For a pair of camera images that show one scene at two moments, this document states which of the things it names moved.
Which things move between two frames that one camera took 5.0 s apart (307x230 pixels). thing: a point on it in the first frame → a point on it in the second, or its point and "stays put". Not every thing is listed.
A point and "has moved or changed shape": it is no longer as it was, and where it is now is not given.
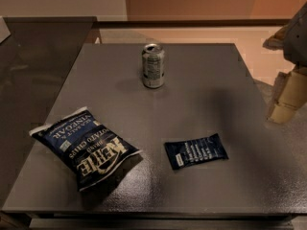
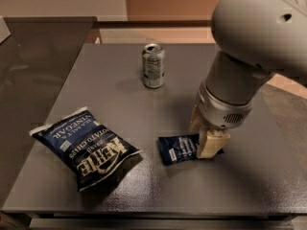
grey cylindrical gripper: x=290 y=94 → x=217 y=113
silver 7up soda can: x=153 y=65 stays put
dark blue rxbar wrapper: x=195 y=151 has moved or changed shape
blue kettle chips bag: x=84 y=148 stays put
